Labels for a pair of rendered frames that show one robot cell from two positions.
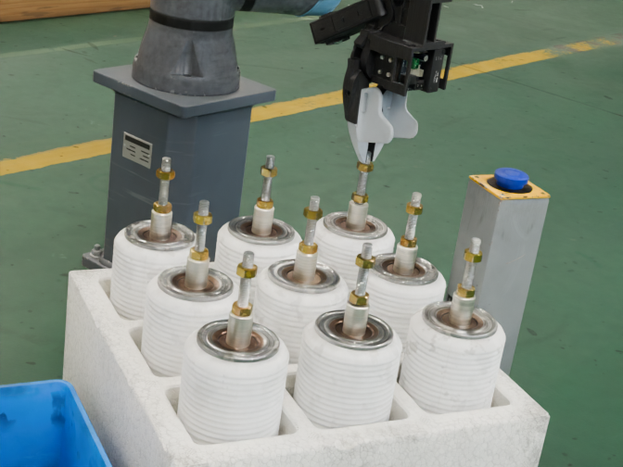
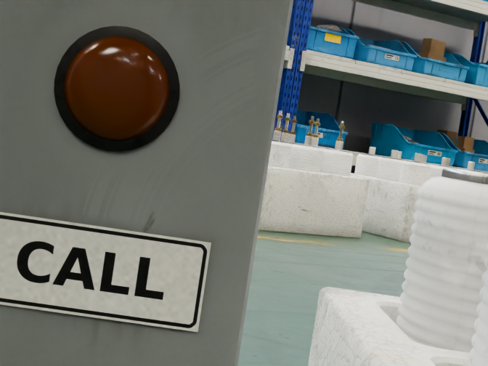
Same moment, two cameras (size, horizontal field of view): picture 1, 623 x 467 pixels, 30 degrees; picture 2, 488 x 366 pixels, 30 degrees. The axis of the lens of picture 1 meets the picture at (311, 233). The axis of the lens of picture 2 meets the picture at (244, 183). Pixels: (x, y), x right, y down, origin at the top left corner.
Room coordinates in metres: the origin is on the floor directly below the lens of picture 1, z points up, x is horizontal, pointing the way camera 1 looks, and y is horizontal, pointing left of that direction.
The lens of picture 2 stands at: (1.49, -0.10, 0.26)
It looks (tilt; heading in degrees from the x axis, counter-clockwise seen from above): 3 degrees down; 205
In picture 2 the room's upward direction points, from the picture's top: 9 degrees clockwise
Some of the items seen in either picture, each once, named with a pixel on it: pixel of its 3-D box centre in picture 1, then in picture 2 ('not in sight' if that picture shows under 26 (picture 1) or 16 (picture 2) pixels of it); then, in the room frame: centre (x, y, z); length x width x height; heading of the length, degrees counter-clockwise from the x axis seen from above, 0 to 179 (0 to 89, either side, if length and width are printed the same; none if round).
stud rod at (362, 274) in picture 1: (362, 281); not in sight; (0.99, -0.05, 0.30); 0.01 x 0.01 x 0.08
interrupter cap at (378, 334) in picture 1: (353, 330); not in sight; (0.99, -0.05, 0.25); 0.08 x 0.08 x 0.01
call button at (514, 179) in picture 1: (510, 181); not in sight; (1.29, -0.22, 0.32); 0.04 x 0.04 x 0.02
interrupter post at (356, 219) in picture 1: (357, 216); not in sight; (1.25, -0.05, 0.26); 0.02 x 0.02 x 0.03
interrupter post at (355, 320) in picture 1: (355, 318); not in sight; (0.99, -0.05, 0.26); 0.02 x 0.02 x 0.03
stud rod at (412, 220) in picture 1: (411, 226); not in sight; (1.15, -0.10, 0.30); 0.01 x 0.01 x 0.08
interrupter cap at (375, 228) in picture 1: (355, 226); not in sight; (1.25, -0.05, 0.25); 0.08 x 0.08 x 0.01
